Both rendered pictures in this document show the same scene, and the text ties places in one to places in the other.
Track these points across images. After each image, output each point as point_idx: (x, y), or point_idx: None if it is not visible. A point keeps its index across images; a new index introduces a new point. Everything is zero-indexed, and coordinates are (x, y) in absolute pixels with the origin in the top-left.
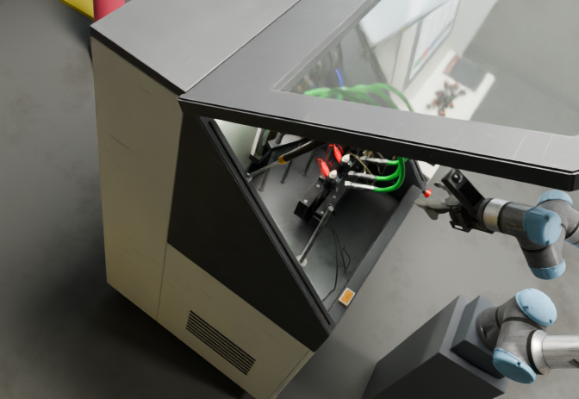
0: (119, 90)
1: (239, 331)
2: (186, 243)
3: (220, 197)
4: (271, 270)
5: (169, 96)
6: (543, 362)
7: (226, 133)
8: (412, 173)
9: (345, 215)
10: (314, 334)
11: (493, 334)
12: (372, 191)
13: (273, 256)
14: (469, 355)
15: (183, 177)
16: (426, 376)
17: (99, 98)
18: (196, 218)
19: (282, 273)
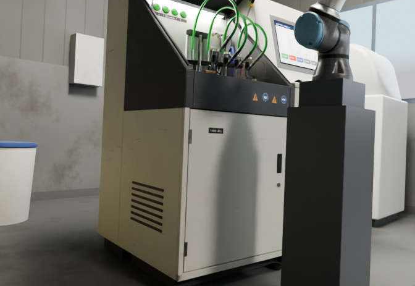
0: (113, 14)
1: (153, 158)
2: (129, 94)
3: (139, 26)
4: (159, 49)
5: None
6: (317, 4)
7: None
8: (281, 79)
9: None
10: (181, 81)
11: (317, 67)
12: (229, 36)
13: (158, 35)
14: (310, 98)
15: (129, 34)
16: (295, 156)
17: (107, 31)
18: (133, 60)
19: (162, 44)
